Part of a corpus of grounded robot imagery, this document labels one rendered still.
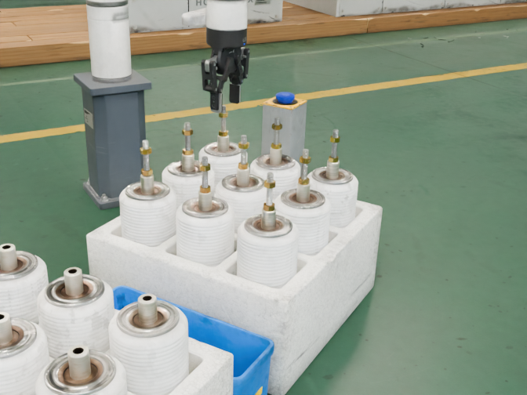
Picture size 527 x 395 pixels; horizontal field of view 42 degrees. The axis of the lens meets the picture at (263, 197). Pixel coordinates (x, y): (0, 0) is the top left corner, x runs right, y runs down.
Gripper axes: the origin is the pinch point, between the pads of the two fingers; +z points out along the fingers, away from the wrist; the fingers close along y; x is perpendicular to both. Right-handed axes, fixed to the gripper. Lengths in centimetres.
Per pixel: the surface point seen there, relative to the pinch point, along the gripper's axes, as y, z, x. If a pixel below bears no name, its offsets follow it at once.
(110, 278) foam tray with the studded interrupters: -31.9, 24.1, 3.6
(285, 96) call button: 14.9, 2.0, -5.5
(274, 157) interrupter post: -2.1, 8.4, -12.1
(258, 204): -15.0, 11.9, -15.7
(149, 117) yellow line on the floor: 67, 35, 69
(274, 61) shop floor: 160, 35, 70
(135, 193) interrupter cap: -26.3, 9.7, 1.8
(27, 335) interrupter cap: -64, 9, -12
